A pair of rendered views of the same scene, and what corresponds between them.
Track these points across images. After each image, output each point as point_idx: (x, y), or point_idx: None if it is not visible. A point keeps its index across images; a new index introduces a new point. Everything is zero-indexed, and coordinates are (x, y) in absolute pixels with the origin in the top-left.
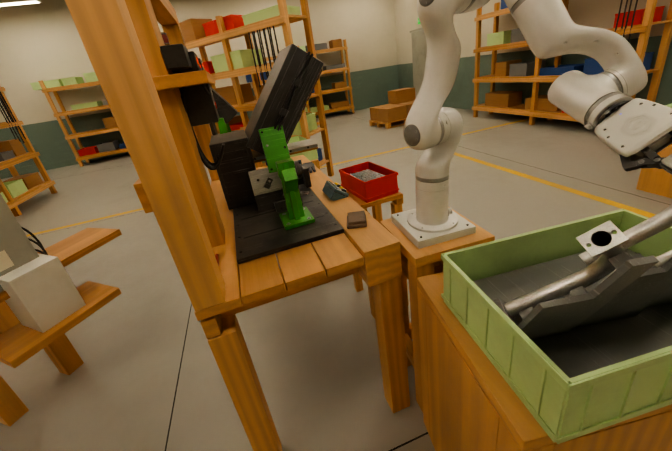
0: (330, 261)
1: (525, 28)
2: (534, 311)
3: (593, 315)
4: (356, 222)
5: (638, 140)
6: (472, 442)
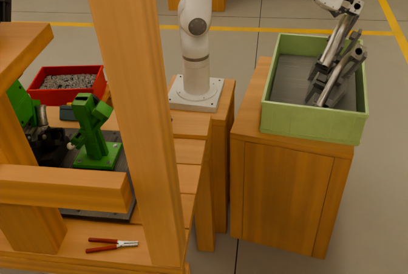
0: (192, 158)
1: None
2: (340, 96)
3: None
4: None
5: (337, 2)
6: (305, 192)
